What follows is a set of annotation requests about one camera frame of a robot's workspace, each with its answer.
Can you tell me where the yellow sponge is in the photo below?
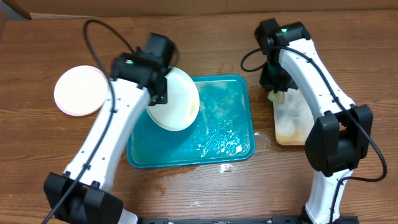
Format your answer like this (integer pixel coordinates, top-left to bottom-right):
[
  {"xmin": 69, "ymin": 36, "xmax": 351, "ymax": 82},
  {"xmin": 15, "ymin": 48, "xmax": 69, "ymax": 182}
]
[{"xmin": 267, "ymin": 91, "xmax": 285, "ymax": 105}]

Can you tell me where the white plate with sauce streak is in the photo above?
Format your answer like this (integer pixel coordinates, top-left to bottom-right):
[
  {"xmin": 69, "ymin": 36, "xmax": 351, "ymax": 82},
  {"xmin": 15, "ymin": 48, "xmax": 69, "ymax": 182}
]
[{"xmin": 53, "ymin": 65, "xmax": 109, "ymax": 116}]

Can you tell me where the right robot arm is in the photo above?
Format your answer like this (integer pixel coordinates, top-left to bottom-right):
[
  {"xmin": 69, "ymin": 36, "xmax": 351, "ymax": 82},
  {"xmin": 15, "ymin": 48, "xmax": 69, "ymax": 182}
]
[{"xmin": 254, "ymin": 19, "xmax": 373, "ymax": 223}]

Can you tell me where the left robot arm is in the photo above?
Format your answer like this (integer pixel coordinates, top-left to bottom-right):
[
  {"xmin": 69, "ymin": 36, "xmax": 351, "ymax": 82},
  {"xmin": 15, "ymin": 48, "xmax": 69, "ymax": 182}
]
[{"xmin": 44, "ymin": 33, "xmax": 175, "ymax": 223}]

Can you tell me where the black tray with soapy water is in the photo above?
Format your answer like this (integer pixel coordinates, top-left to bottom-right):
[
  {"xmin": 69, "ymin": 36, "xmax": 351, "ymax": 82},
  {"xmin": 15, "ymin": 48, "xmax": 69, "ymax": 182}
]
[{"xmin": 273, "ymin": 88, "xmax": 314, "ymax": 146}]

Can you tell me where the teal plastic tray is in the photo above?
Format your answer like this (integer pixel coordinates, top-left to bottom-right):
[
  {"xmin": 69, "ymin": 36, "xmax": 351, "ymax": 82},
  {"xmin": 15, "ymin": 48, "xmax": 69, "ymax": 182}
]
[{"xmin": 127, "ymin": 75, "xmax": 255, "ymax": 169}]

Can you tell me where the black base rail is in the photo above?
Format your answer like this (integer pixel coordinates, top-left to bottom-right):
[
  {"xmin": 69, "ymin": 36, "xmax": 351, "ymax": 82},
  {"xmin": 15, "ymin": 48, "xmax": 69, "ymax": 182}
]
[{"xmin": 136, "ymin": 215, "xmax": 360, "ymax": 224}]

